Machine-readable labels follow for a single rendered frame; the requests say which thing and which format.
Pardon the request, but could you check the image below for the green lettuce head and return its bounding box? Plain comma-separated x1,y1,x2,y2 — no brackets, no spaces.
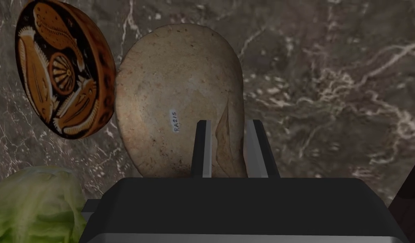
0,165,88,243

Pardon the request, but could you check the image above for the beige stone bowl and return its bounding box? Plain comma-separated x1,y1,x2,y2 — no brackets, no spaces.
114,23,248,178

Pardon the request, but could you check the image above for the orange and black painted bowl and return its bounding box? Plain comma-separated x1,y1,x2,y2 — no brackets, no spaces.
14,0,117,140

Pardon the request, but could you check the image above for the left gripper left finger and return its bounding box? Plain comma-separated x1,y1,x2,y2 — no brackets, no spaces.
190,119,213,178

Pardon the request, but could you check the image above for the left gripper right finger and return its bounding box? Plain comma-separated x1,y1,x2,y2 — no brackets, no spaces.
244,119,281,178

